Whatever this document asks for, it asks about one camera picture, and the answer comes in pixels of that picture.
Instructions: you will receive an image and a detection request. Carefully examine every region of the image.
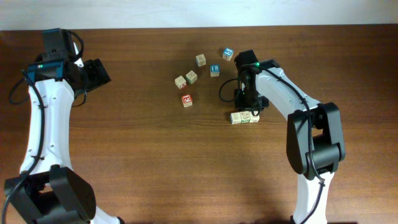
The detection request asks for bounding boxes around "green V wooden block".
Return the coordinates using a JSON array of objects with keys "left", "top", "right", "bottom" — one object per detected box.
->
[{"left": 240, "top": 111, "right": 251, "bottom": 123}]

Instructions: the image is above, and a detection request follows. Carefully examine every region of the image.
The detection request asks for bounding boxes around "K wooden block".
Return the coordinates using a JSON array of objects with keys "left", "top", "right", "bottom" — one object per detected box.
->
[{"left": 249, "top": 113, "right": 260, "bottom": 123}]

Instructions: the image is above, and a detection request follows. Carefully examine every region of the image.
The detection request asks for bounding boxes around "blue-sided wooden block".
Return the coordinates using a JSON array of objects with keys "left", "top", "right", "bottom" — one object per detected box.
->
[{"left": 230, "top": 112, "right": 242, "bottom": 124}]

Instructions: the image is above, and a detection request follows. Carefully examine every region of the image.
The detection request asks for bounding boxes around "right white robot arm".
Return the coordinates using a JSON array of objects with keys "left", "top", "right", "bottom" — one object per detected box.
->
[{"left": 235, "top": 62, "right": 346, "bottom": 223}]

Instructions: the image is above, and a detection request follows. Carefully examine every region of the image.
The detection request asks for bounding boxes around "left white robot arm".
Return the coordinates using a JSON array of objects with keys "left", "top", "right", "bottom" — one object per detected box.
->
[{"left": 4, "top": 55, "right": 123, "bottom": 223}]

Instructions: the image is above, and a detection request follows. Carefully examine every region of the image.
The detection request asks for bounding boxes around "blue L wooden block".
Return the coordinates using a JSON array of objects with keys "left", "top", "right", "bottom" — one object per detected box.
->
[{"left": 210, "top": 65, "right": 220, "bottom": 77}]

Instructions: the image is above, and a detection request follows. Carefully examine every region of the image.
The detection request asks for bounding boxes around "blue 5 wooden block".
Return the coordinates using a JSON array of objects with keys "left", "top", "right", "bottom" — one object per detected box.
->
[{"left": 222, "top": 48, "right": 234, "bottom": 61}]

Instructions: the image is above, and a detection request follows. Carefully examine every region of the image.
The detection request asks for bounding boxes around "green-edged wooden block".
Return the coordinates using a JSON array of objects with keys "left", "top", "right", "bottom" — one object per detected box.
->
[{"left": 185, "top": 70, "right": 198, "bottom": 84}]

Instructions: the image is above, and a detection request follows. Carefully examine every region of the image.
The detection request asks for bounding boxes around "red E wooden block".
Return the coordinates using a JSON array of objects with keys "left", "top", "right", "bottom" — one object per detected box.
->
[{"left": 181, "top": 95, "right": 193, "bottom": 108}]

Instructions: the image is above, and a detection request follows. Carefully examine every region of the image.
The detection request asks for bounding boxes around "blue D wooden block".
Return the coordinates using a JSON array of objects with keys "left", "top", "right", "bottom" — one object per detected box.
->
[{"left": 195, "top": 54, "right": 206, "bottom": 67}]

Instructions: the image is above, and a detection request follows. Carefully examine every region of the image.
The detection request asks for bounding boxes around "red A wooden block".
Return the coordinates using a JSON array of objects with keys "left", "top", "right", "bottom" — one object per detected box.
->
[{"left": 175, "top": 76, "right": 187, "bottom": 90}]

